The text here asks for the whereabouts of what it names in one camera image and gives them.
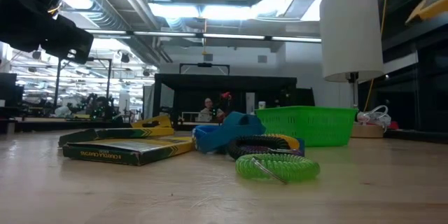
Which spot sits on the green plastic basket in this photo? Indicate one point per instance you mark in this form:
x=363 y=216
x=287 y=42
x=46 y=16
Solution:
x=315 y=126

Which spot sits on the red background desk lamp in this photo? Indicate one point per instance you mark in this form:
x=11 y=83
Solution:
x=225 y=96

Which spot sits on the white cup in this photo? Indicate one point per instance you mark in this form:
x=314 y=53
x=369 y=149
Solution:
x=262 y=105

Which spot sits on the round wooden lamp base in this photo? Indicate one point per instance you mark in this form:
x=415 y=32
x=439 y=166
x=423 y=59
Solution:
x=367 y=131

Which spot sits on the black background gantry frame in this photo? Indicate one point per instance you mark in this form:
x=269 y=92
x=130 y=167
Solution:
x=85 y=58

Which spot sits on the metal lamp pole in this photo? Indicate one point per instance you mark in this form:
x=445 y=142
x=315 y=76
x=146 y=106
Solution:
x=354 y=87

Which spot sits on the background robot arms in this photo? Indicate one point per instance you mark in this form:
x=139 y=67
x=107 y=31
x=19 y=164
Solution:
x=101 y=106

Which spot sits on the yellow coil wristband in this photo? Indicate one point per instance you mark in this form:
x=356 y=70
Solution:
x=292 y=141

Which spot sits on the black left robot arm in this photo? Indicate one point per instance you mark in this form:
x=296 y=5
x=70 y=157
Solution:
x=21 y=24

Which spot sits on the black camera gantry bar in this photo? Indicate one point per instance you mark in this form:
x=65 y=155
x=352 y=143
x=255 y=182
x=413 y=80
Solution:
x=204 y=64

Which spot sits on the person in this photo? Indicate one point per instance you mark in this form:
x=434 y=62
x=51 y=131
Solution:
x=209 y=112

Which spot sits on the green coil wristband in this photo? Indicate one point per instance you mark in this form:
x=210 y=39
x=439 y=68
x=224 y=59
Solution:
x=297 y=168

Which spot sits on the black table frame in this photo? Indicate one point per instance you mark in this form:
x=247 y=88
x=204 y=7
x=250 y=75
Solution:
x=70 y=125

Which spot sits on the blue rubber band loop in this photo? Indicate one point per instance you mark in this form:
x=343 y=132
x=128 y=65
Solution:
x=213 y=138

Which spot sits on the black mesh shelf riser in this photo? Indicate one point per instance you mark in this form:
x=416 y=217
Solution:
x=227 y=81

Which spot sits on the long ceiling light bar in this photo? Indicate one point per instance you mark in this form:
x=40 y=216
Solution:
x=231 y=36

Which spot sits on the black background monitor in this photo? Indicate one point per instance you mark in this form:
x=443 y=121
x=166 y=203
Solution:
x=8 y=91

